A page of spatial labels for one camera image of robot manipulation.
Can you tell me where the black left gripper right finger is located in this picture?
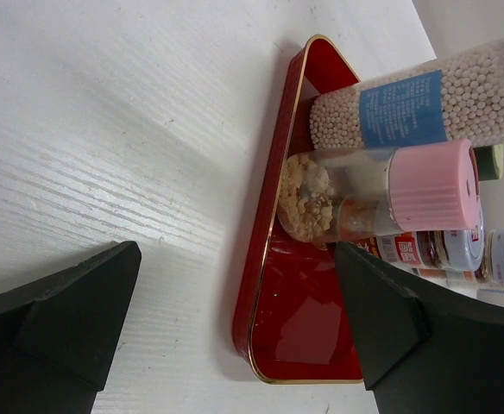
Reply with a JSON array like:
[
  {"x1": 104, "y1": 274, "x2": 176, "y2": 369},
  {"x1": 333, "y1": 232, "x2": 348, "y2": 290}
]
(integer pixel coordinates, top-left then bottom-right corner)
[{"x1": 335, "y1": 242, "x2": 504, "y2": 413}]

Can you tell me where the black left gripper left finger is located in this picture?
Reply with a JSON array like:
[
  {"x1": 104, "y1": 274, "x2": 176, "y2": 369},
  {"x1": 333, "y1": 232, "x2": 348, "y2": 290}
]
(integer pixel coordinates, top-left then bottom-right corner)
[{"x1": 0, "y1": 241, "x2": 142, "y2": 413}]

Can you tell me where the red-white lid sauce jar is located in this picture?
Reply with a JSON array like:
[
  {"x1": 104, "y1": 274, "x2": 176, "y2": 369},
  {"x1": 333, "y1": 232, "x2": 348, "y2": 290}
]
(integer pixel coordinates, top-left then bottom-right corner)
[{"x1": 356, "y1": 216, "x2": 485, "y2": 282}]

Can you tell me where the yellow cap spice bottle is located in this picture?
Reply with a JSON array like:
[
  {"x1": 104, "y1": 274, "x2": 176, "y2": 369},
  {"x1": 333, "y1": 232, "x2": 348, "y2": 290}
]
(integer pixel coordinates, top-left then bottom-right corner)
[{"x1": 474, "y1": 144, "x2": 504, "y2": 181}]

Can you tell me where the tall jar blue label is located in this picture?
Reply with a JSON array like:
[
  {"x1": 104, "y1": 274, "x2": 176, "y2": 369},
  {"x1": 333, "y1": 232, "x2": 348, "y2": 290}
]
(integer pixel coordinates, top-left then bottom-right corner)
[{"x1": 309, "y1": 39, "x2": 504, "y2": 148}]

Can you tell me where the pink cap spice bottle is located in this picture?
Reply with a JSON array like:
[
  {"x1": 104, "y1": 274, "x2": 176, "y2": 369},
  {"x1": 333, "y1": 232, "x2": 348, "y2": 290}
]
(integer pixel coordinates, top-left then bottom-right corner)
[{"x1": 276, "y1": 140, "x2": 480, "y2": 245}]

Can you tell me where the red lacquer tray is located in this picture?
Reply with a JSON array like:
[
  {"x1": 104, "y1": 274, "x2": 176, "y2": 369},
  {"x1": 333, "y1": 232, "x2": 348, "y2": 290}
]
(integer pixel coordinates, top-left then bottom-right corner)
[{"x1": 232, "y1": 34, "x2": 362, "y2": 385}]

